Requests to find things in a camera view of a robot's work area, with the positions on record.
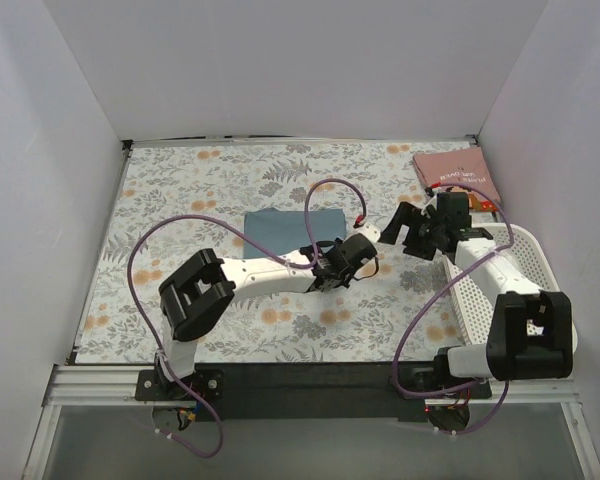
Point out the floral table mat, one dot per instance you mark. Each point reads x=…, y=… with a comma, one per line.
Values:
x=176, y=200

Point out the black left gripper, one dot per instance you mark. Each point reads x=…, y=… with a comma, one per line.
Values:
x=331, y=279

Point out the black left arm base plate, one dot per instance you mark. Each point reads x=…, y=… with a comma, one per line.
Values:
x=153, y=386

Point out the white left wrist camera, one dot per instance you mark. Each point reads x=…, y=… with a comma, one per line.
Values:
x=367, y=229

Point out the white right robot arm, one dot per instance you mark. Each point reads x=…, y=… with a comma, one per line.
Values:
x=531, y=330

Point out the folded pink t shirt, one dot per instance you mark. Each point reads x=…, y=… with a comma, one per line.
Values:
x=465, y=166

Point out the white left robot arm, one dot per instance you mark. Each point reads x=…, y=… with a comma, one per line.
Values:
x=196, y=295

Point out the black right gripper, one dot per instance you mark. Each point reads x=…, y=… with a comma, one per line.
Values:
x=419, y=232

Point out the blue t shirt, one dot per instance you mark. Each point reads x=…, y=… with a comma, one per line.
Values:
x=284, y=231

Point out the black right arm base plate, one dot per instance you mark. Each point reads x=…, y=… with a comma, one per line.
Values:
x=451, y=419

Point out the white perforated plastic basket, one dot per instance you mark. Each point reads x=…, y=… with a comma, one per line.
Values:
x=474, y=308

